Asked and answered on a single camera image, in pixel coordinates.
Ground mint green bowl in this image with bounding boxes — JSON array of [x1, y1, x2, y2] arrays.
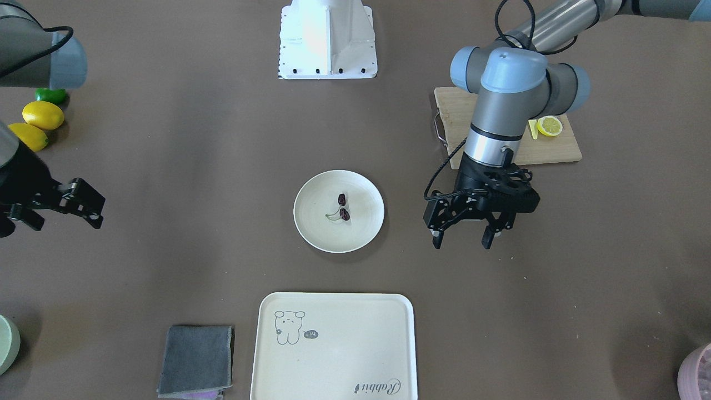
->
[[1, 316, 21, 375]]

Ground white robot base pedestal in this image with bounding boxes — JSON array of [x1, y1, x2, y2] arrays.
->
[[278, 1, 378, 79]]

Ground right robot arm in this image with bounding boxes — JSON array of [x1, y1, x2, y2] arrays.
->
[[1, 1, 105, 237]]

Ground cream round plate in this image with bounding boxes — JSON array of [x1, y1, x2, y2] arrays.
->
[[293, 169, 384, 253]]

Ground whole yellow lemon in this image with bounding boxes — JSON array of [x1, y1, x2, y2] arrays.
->
[[21, 101, 64, 130], [8, 123, 50, 153]]

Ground bamboo cutting board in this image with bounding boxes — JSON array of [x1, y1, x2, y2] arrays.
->
[[434, 87, 582, 166]]

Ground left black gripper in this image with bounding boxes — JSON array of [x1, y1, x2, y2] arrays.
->
[[423, 157, 540, 249]]

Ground pink bowl with ice cubes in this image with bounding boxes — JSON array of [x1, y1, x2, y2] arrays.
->
[[677, 343, 710, 399]]

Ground cream rabbit tray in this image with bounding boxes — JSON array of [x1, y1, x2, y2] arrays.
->
[[251, 293, 418, 399]]

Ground grey folded cloth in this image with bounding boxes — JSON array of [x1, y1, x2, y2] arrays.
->
[[157, 325, 233, 399]]

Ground green lime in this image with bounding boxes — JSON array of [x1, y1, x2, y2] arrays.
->
[[34, 88, 68, 106]]

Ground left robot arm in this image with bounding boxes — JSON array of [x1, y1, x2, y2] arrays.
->
[[423, 1, 710, 249]]

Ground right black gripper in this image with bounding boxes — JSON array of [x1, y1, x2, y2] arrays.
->
[[1, 142, 105, 238]]

